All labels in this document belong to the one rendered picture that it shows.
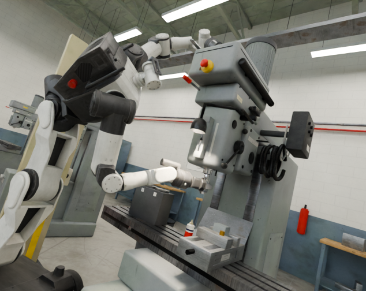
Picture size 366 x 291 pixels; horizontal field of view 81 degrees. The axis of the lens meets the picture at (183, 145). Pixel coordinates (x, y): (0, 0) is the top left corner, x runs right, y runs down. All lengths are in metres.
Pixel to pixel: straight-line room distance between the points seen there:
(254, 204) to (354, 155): 4.08
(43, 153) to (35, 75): 8.95
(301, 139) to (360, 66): 4.94
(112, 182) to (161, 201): 0.49
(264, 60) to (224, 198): 0.90
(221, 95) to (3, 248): 1.19
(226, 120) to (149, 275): 0.74
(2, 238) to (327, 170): 5.05
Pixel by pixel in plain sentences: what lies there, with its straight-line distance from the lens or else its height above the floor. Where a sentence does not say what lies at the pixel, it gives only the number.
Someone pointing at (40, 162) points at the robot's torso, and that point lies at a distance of 1.15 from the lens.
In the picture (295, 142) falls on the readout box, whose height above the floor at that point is 1.55.
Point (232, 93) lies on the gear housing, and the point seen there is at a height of 1.67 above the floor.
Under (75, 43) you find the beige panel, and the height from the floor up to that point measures 2.23.
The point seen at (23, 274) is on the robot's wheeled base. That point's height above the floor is 0.57.
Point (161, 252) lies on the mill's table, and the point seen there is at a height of 0.87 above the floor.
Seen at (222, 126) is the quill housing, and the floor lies 1.52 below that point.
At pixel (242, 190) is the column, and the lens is 1.44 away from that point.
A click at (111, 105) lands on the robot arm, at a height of 1.40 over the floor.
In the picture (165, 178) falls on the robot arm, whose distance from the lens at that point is 0.95.
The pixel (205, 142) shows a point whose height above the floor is 1.42.
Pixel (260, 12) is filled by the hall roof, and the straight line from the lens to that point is 7.39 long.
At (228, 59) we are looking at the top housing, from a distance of 1.06.
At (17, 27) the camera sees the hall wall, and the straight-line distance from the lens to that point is 10.26.
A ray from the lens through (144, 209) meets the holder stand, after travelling 1.35.
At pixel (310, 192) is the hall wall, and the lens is 5.23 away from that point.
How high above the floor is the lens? 1.23
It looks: 8 degrees up
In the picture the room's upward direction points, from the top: 16 degrees clockwise
